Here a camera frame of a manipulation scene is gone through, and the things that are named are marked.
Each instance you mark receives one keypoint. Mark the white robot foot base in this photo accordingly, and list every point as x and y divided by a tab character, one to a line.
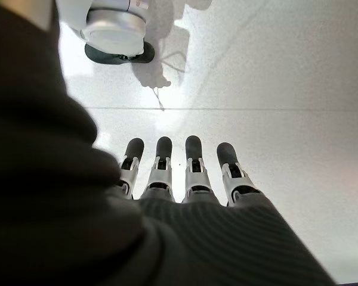
116	29

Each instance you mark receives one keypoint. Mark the black robot foot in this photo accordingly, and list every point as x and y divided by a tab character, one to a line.
99	57

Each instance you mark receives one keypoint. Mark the left robot hand dark palm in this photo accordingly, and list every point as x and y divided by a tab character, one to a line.
173	238

